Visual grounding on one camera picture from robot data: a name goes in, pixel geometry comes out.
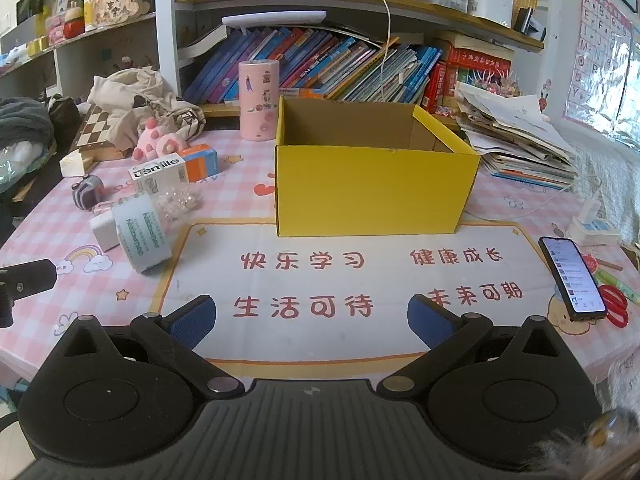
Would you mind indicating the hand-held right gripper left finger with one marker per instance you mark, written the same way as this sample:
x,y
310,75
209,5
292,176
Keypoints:
x,y
192,320

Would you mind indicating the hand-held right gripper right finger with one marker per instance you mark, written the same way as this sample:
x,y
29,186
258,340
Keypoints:
x,y
429,322

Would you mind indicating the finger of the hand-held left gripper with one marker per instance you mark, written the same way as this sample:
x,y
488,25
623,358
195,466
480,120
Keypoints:
x,y
30,277

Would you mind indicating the white power adapter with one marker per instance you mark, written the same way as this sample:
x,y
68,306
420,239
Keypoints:
x,y
102,230

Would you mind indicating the small pink stick device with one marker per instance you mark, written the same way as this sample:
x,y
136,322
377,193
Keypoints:
x,y
102,208

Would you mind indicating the roll of printed tape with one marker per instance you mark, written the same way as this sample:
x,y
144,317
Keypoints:
x,y
140,232

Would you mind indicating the clear ribbon bead bow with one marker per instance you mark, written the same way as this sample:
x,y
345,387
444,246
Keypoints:
x,y
175,202

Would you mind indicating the yellow cardboard box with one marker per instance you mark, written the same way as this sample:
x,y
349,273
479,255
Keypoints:
x,y
375,190

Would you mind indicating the orange white toothpaste box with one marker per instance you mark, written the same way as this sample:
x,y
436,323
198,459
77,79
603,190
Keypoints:
x,y
172,167

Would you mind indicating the pink checked tablecloth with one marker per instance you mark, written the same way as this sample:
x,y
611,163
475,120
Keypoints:
x,y
40,232

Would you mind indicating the iridescent plastic bag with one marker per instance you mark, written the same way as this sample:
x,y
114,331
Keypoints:
x,y
12,167

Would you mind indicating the white wedge paper box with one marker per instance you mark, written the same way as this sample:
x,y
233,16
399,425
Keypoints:
x,y
74,162

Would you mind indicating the white printed desk mat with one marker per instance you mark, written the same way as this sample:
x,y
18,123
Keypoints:
x,y
310,240

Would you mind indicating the black smartphone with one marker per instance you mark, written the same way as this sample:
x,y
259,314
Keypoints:
x,y
574,277

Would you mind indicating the grey folded cloth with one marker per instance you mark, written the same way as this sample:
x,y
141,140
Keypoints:
x,y
22,122

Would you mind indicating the wooden chessboard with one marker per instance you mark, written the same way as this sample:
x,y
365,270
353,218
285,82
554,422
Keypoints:
x,y
97,135

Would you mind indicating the pink plush paws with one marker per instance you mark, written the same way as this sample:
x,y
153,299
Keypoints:
x,y
155,142

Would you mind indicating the red scissors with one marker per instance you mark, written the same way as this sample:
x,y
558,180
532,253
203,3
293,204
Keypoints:
x,y
614,305

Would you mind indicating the white power strip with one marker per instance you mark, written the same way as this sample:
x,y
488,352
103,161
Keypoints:
x,y
595,225

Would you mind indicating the green highlighter pen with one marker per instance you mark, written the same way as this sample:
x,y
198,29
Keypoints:
x,y
620,285

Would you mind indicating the stack of loose papers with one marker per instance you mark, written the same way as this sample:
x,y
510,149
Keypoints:
x,y
515,135

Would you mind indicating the beige cloth bag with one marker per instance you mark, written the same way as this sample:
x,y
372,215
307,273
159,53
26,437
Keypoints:
x,y
135,90

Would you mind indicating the pink printed cylinder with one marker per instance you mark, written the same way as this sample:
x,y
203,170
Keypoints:
x,y
257,100

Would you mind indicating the stack of red thick books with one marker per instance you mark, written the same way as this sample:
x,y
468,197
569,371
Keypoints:
x,y
470,67

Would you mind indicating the thick open book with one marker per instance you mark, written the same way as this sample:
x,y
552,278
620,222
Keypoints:
x,y
200,45

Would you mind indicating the row of children's books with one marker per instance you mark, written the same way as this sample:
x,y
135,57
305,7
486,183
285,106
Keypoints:
x,y
320,60

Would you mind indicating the white bookshelf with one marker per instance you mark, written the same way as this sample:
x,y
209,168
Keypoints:
x,y
167,20

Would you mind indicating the silver foil sheet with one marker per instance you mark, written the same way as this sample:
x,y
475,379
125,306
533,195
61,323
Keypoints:
x,y
617,95

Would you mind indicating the white flat lamp bar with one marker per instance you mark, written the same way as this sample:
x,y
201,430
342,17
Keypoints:
x,y
275,19

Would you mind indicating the white pen holder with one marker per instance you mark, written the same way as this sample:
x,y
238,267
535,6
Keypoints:
x,y
487,2

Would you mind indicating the alphabet wall poster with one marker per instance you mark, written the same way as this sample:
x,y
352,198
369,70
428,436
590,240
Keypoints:
x,y
597,35

